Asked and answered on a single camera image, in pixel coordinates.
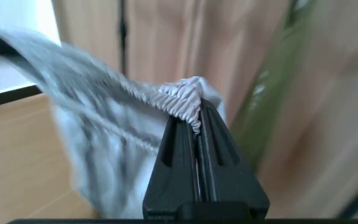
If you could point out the pale grey garment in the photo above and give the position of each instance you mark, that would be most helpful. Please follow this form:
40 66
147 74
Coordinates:
120 140

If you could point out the black clothes rack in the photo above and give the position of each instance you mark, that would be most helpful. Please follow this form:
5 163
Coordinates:
123 37

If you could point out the green shirt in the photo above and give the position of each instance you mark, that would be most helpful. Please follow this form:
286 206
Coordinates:
269 109

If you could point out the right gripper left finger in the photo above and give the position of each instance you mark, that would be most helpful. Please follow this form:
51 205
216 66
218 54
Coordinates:
169 186

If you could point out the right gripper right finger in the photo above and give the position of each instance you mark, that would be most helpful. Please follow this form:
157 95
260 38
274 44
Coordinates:
238 186

